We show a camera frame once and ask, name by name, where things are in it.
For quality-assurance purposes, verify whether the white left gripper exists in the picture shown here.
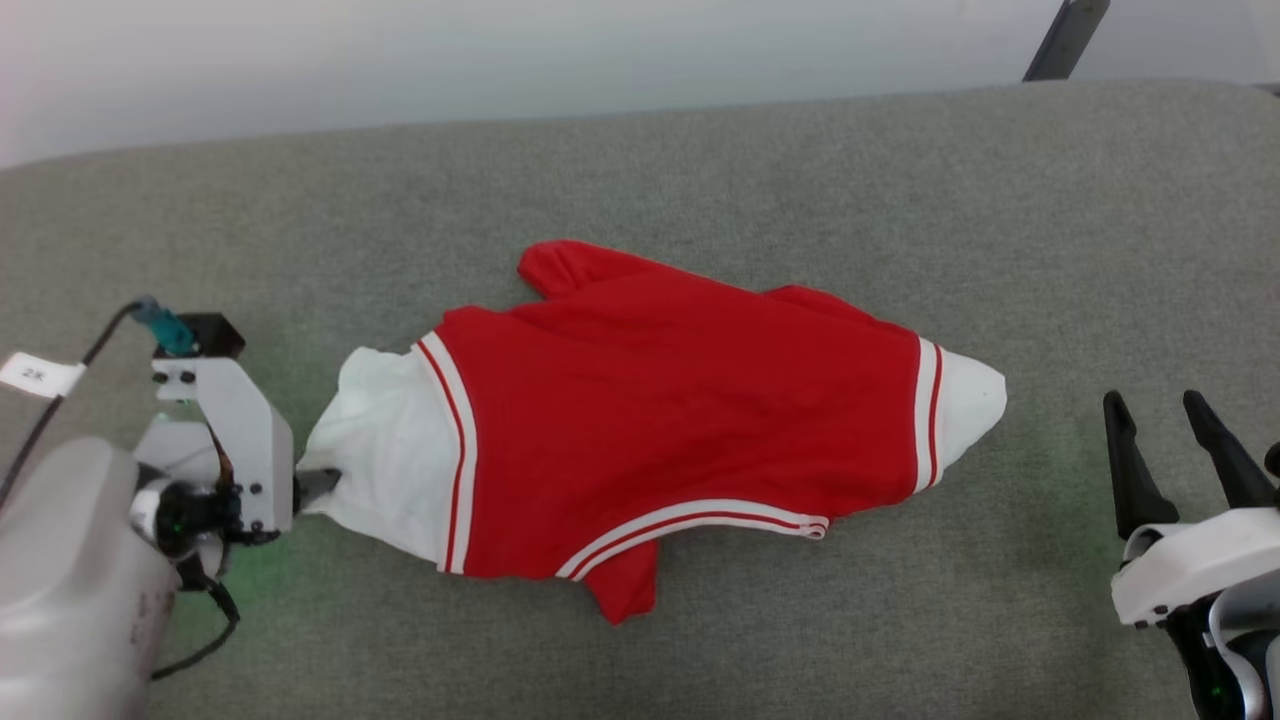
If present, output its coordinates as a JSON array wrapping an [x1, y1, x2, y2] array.
[[130, 356, 343, 578]]

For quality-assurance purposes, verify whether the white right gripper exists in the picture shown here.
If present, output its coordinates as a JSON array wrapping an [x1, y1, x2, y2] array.
[[1102, 389, 1280, 628]]

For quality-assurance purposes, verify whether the red and white garment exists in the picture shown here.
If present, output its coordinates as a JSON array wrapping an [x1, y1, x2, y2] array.
[[298, 239, 1009, 627]]

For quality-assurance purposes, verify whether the thin black looped cable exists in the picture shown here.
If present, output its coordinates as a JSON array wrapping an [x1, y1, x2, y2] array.
[[150, 565, 242, 683]]

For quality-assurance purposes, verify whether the black cable with teal plug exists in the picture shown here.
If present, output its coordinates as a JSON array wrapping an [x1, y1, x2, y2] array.
[[0, 295, 198, 506]]

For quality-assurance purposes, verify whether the white paper cable label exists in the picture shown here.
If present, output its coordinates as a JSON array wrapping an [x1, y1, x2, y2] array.
[[0, 351, 88, 400]]

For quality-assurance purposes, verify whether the dark grey slanted post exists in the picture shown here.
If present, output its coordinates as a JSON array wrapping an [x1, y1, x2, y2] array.
[[1021, 0, 1112, 84]]

